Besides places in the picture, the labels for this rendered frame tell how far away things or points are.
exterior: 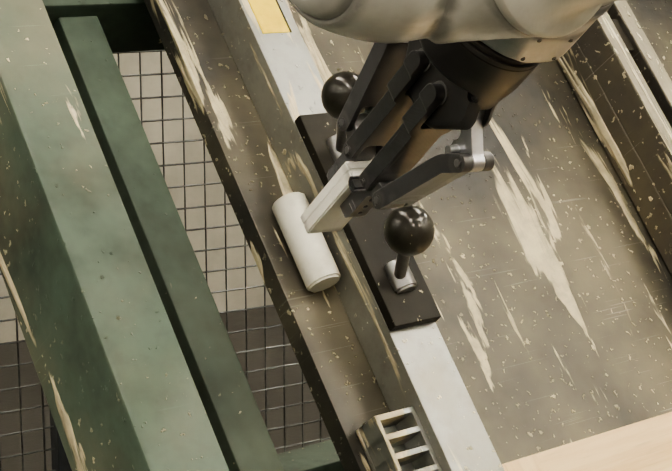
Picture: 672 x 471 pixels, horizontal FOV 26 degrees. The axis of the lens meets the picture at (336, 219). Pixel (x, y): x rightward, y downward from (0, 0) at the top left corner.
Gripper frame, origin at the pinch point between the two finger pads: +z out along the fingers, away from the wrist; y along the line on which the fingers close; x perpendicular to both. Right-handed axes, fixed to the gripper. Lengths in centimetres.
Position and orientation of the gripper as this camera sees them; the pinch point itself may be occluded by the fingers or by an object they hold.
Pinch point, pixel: (343, 197)
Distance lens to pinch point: 100.2
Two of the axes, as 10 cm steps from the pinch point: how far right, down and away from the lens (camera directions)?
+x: 8.2, -0.7, 5.7
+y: 3.6, 8.5, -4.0
